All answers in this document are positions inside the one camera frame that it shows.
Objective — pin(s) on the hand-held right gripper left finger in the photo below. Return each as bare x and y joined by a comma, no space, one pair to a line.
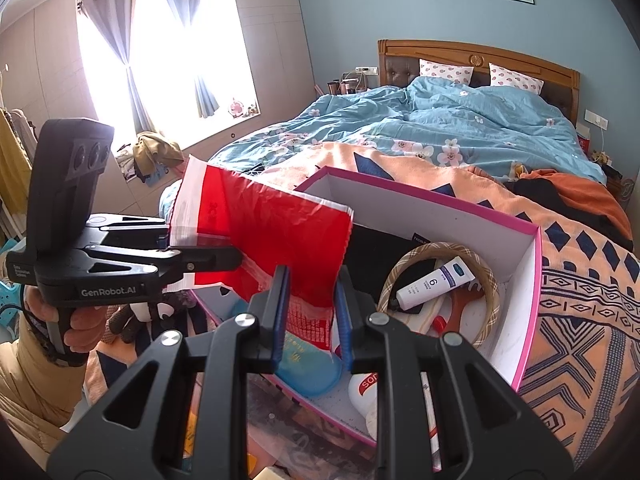
281,320

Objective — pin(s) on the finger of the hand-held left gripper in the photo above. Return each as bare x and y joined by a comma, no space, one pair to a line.
155,235
215,259

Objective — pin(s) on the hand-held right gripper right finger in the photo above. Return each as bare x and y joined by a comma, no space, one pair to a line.
344,325

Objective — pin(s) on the red plastic bag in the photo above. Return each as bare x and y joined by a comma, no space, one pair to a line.
280,230

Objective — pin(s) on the white cream tube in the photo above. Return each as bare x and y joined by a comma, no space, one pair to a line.
430,285

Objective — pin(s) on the brown wooden comb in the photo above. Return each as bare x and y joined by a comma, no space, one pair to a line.
465,305

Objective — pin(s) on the pink cardboard box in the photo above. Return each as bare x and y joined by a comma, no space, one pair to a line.
400,210

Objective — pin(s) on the person's left forearm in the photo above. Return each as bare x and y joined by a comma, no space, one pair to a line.
30,390

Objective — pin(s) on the person's left hand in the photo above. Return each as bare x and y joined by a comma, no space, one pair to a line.
90,330

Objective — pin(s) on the yellow hanging garment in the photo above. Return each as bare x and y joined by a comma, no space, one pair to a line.
12,160

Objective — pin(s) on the blue plastic pouch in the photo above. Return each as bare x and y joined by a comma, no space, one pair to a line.
310,375

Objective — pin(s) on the black cloth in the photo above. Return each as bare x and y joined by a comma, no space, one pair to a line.
380,255

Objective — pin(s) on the brown teddy bear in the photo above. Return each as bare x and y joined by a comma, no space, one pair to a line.
145,315

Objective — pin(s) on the olive clothes pile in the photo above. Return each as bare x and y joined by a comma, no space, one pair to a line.
155,150

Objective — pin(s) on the clear plastic storage box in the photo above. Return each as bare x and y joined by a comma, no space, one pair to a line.
300,435

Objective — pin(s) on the teal plastic basket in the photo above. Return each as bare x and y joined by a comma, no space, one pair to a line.
9,295

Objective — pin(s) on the plaid headband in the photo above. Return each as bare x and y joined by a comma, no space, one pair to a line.
447,248

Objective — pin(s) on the grey-blue curtain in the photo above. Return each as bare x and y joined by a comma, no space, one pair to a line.
110,45
180,10

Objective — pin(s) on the bedside clutter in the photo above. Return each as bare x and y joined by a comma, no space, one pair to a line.
347,85

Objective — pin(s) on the black garment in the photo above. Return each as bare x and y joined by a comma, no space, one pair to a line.
540,195

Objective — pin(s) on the blue floral duvet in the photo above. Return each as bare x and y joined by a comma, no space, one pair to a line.
450,115

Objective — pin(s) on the orange patterned blanket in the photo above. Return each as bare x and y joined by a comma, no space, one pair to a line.
590,310

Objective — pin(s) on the white spotted pillow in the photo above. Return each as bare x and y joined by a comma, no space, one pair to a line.
515,79
445,71

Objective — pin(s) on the orange cloth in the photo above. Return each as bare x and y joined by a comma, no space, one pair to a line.
585,190

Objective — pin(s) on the wooden headboard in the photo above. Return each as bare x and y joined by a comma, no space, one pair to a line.
425,50

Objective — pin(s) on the red box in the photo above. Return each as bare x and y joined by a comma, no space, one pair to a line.
583,141

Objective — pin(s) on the dark nightstand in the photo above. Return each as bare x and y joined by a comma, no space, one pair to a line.
614,180

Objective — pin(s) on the white wall socket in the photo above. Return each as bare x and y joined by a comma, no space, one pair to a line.
596,119

